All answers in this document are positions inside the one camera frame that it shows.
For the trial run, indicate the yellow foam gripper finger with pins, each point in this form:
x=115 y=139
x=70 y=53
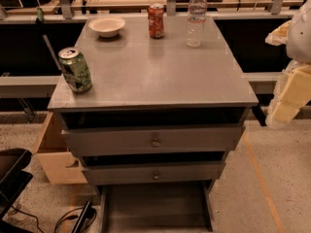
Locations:
x=278 y=36
x=295 y=94

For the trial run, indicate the clear plastic water bottle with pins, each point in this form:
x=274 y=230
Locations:
x=195 y=22

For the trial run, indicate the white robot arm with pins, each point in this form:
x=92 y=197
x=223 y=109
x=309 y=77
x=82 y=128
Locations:
x=298 y=48

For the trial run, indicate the orange soda can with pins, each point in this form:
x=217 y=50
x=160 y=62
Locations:
x=155 y=19

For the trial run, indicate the green soda can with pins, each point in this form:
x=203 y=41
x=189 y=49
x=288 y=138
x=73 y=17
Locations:
x=75 y=70

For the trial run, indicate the upper grey drawer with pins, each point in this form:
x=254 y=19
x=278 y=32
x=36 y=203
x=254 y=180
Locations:
x=100 y=141

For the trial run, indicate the grey drawer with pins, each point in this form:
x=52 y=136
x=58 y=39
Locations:
x=100 y=141
x=154 y=173

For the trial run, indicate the lower grey drawer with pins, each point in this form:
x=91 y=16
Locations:
x=154 y=173

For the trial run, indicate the grey drawer cabinet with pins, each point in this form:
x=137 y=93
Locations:
x=145 y=83

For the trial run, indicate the white ceramic bowl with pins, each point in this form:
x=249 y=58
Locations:
x=107 y=27

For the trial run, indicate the black flat device on floor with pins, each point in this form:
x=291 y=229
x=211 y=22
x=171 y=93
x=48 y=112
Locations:
x=86 y=213

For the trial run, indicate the light wooden box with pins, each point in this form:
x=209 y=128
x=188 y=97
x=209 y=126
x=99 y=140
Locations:
x=58 y=163

